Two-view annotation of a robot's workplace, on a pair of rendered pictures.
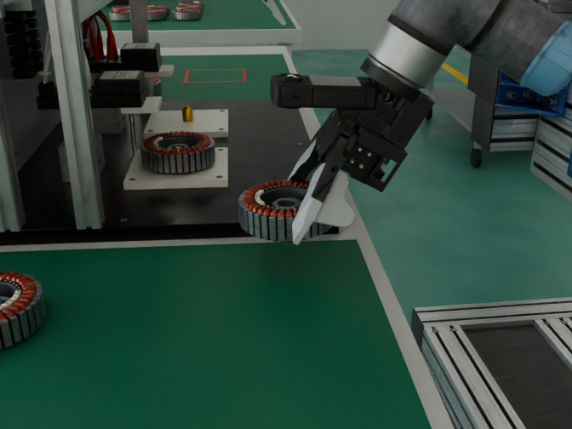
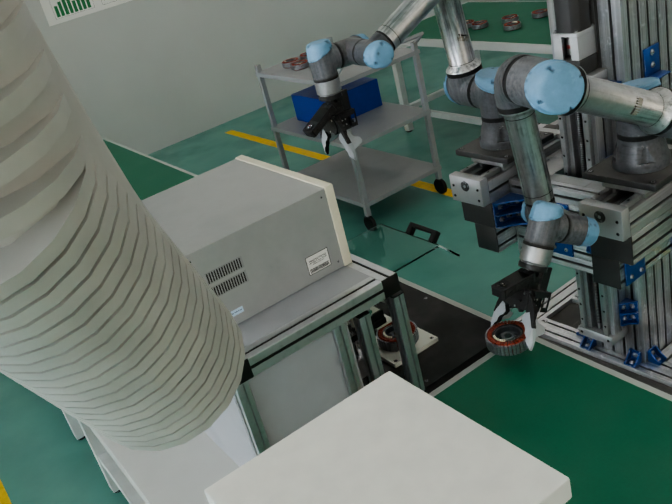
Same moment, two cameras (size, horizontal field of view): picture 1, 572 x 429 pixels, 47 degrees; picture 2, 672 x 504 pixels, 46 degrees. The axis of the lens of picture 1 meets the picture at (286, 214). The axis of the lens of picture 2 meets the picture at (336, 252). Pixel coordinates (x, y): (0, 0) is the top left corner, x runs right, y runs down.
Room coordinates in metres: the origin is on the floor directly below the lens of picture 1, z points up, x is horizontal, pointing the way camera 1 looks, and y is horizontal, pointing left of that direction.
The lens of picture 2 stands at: (-0.62, 0.99, 1.95)
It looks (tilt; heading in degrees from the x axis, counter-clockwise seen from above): 26 degrees down; 336
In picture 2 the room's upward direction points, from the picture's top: 15 degrees counter-clockwise
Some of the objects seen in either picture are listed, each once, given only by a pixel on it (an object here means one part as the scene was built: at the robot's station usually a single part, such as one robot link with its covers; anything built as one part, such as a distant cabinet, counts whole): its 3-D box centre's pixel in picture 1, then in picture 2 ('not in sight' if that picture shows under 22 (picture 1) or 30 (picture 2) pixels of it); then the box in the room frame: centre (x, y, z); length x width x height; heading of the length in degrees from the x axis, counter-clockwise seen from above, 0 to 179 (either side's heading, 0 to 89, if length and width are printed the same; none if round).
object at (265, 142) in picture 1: (175, 152); (369, 335); (1.08, 0.19, 0.76); 0.64 x 0.47 x 0.02; 4
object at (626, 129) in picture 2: not in sight; (639, 105); (0.79, -0.60, 1.20); 0.13 x 0.12 x 0.14; 172
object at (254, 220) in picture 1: (287, 208); (508, 337); (0.71, 0.00, 0.82); 0.11 x 0.11 x 0.04
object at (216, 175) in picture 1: (179, 167); (399, 342); (0.96, 0.17, 0.78); 0.15 x 0.15 x 0.01; 4
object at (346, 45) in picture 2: not in sight; (353, 50); (1.41, -0.14, 1.45); 0.11 x 0.11 x 0.08; 89
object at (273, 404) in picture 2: not in sight; (307, 411); (0.73, 0.55, 0.91); 0.28 x 0.03 x 0.32; 94
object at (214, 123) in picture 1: (188, 122); not in sight; (1.21, 0.18, 0.78); 0.15 x 0.15 x 0.01; 4
